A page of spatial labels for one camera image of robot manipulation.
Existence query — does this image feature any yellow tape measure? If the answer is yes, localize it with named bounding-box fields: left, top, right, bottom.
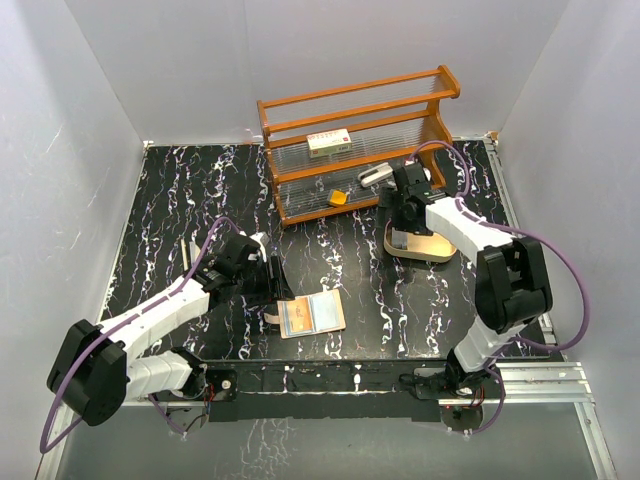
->
left=327, top=189, right=348, bottom=208

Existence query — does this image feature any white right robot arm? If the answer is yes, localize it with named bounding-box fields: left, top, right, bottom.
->
left=378, top=163, right=553, bottom=397

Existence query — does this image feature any cream leather card holder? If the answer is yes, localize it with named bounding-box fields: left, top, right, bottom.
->
left=264, top=289, right=346, bottom=339

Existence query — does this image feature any white red paper box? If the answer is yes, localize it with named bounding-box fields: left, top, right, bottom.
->
left=306, top=129, right=352, bottom=158

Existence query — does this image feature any stack of cards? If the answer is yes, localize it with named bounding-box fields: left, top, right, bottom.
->
left=390, top=229, right=409, bottom=250

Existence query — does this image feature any beige oval tray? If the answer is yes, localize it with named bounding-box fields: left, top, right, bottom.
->
left=383, top=226, right=457, bottom=263

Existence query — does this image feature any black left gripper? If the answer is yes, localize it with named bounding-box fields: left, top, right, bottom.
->
left=234, top=256, right=293, bottom=306

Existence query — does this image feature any aluminium frame rail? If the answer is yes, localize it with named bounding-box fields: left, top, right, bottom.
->
left=35, top=133, right=619, bottom=480

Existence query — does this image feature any orange wooden shelf rack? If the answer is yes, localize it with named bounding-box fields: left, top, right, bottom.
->
left=257, top=65, right=460, bottom=226

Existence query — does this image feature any white stapler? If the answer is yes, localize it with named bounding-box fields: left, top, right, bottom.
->
left=357, top=162, right=393, bottom=188

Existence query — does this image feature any black front base bar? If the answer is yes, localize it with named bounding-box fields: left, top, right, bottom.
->
left=149, top=358, right=501, bottom=424

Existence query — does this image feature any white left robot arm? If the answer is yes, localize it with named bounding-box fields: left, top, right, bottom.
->
left=46, top=232, right=294, bottom=426

